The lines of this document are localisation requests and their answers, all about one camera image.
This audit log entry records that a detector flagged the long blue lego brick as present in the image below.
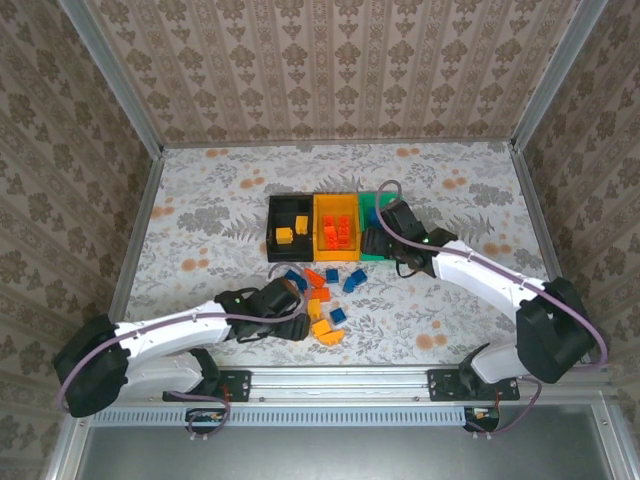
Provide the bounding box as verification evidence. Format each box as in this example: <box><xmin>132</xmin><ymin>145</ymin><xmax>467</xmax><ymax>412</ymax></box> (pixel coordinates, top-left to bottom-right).
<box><xmin>283</xmin><ymin>269</ymin><xmax>309</xmax><ymax>293</ymax></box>

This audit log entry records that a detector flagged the green plastic bin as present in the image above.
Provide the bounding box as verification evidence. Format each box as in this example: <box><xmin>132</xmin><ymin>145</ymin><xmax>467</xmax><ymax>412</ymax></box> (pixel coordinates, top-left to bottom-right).
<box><xmin>357</xmin><ymin>191</ymin><xmax>407</xmax><ymax>263</ymax></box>

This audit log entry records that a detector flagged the orange plastic bin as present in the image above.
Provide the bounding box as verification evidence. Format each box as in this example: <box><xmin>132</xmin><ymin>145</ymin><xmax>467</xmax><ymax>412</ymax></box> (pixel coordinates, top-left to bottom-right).
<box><xmin>312</xmin><ymin>192</ymin><xmax>362</xmax><ymax>262</ymax></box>

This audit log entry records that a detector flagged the black plastic bin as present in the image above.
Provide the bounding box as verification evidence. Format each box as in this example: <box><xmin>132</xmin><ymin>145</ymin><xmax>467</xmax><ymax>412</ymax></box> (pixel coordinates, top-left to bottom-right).
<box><xmin>266</xmin><ymin>193</ymin><xmax>316</xmax><ymax>264</ymax></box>

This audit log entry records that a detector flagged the grey metal panel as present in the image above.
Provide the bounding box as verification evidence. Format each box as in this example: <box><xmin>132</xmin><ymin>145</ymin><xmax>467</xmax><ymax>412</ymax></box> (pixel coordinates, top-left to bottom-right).
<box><xmin>44</xmin><ymin>404</ymin><xmax>640</xmax><ymax>480</ymax></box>

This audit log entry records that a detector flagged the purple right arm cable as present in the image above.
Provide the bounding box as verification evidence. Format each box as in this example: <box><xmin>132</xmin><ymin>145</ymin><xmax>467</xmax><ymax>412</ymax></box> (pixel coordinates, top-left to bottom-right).
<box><xmin>375</xmin><ymin>179</ymin><xmax>609</xmax><ymax>441</ymax></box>

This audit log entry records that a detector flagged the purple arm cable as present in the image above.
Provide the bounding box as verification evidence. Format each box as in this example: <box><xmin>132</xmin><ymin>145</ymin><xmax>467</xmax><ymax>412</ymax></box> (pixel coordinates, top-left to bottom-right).
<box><xmin>53</xmin><ymin>264</ymin><xmax>309</xmax><ymax>442</ymax></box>
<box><xmin>375</xmin><ymin>179</ymin><xmax>609</xmax><ymax>441</ymax></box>

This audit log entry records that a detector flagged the long aluminium base rail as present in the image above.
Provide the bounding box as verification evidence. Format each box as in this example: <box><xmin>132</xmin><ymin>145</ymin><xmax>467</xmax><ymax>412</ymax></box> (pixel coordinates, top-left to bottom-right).
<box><xmin>119</xmin><ymin>364</ymin><xmax>614</xmax><ymax>404</ymax></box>

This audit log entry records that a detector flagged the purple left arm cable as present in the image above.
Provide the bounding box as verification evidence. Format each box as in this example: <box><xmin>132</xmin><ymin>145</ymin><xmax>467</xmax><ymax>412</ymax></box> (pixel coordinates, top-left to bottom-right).
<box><xmin>53</xmin><ymin>264</ymin><xmax>309</xmax><ymax>442</ymax></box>

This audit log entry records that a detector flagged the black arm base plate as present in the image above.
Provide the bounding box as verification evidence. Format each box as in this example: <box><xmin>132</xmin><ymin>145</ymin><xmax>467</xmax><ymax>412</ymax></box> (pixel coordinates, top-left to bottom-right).
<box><xmin>427</xmin><ymin>368</ymin><xmax>521</xmax><ymax>403</ymax></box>
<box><xmin>162</xmin><ymin>369</ymin><xmax>251</xmax><ymax>404</ymax></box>

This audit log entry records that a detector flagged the white slotted cable duct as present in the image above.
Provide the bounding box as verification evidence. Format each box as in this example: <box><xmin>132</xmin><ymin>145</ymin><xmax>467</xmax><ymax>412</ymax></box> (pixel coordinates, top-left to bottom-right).
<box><xmin>92</xmin><ymin>405</ymin><xmax>501</xmax><ymax>427</ymax></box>

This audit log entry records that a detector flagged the thin aluminium back rail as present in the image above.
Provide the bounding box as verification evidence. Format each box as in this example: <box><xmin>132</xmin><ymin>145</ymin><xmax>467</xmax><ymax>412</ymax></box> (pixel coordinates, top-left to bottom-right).
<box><xmin>162</xmin><ymin>138</ymin><xmax>516</xmax><ymax>149</ymax></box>

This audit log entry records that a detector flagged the aluminium side rail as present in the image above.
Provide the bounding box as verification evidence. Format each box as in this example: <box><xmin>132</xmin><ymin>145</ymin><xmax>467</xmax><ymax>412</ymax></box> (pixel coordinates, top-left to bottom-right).
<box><xmin>509</xmin><ymin>143</ymin><xmax>566</xmax><ymax>284</ymax></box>
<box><xmin>107</xmin><ymin>147</ymin><xmax>166</xmax><ymax>324</ymax></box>

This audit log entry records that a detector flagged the aluminium frame post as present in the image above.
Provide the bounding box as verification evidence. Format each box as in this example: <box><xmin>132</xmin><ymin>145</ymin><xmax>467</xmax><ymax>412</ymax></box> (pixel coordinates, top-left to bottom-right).
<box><xmin>512</xmin><ymin>0</ymin><xmax>609</xmax><ymax>151</ymax></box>
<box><xmin>57</xmin><ymin>0</ymin><xmax>165</xmax><ymax>157</ymax></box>

